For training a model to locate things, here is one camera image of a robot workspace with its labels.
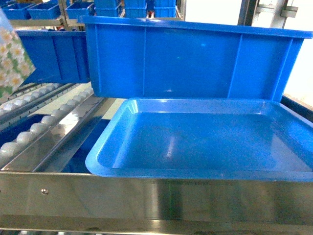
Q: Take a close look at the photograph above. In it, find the white roller conveyor track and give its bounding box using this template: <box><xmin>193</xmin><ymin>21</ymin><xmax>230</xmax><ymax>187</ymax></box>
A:
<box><xmin>0</xmin><ymin>87</ymin><xmax>93</xmax><ymax>168</ymax></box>

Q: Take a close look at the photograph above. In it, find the flower gift bag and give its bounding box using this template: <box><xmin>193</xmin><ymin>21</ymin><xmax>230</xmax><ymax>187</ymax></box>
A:
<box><xmin>0</xmin><ymin>11</ymin><xmax>36</xmax><ymax>103</ymax></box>

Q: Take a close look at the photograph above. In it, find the blue crate on left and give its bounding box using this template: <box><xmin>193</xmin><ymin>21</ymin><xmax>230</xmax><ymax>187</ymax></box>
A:
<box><xmin>17</xmin><ymin>30</ymin><xmax>90</xmax><ymax>84</ymax></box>

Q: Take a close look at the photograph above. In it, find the large blue plastic crate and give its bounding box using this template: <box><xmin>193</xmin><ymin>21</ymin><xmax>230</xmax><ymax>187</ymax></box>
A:
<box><xmin>78</xmin><ymin>16</ymin><xmax>313</xmax><ymax>102</ymax></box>

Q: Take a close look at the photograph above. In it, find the blue plastic tray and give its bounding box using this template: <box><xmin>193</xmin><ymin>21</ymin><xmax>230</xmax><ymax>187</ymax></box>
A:
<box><xmin>85</xmin><ymin>98</ymin><xmax>313</xmax><ymax>182</ymax></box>

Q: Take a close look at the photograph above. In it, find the steel shelf front rail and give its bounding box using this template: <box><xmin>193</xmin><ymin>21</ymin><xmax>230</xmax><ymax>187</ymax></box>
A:
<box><xmin>0</xmin><ymin>172</ymin><xmax>313</xmax><ymax>235</ymax></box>

